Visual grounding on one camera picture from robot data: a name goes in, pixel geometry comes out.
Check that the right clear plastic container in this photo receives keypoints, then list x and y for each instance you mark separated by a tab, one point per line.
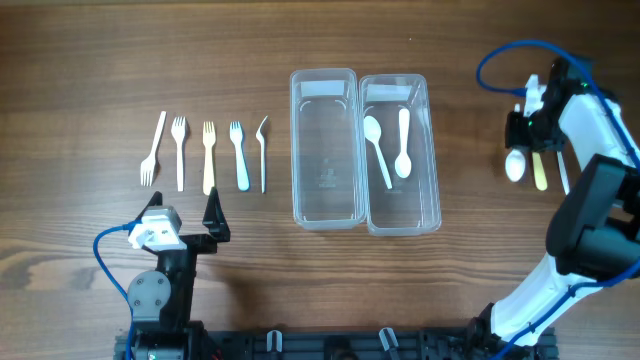
412	206

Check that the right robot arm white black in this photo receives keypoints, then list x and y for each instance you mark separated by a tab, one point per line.
592	241

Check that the left clear plastic container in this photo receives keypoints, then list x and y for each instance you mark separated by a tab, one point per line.
326	149

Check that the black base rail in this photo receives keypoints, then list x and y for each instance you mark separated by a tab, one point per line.
387	343

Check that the light blue spork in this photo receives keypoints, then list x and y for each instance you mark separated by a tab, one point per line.
237	136

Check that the yellow plastic spoon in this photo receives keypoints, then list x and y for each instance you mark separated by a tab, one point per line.
539	173

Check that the white fork, tines down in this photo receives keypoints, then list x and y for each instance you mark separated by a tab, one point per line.
148	165

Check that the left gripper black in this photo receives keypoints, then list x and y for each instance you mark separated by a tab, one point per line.
217	228

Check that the clear plastic container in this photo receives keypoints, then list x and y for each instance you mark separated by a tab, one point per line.
326	149
412	206

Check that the yellow plastic fork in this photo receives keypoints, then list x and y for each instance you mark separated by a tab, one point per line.
209	141

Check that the white slim-handled spoon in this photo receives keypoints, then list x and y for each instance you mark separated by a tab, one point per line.
515	165

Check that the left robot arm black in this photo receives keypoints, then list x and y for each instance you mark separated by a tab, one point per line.
161	299

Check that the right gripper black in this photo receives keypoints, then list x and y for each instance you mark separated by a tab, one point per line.
514	139

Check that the white wide-handled spoon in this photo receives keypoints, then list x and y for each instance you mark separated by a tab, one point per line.
403	165

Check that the white plastic fork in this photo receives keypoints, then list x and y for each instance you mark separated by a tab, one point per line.
178	132

